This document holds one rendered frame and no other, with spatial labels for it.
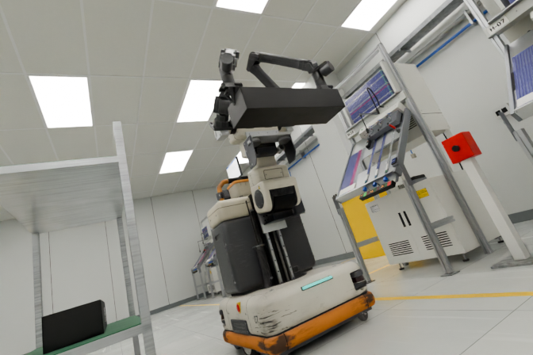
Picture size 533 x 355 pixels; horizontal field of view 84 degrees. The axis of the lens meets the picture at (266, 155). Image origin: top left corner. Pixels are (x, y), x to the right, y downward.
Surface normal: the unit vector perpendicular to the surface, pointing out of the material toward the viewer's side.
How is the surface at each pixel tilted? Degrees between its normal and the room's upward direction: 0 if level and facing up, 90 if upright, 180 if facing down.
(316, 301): 90
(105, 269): 90
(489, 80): 90
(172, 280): 90
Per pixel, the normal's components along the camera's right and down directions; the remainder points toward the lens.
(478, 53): -0.86, 0.10
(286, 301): 0.43, -0.42
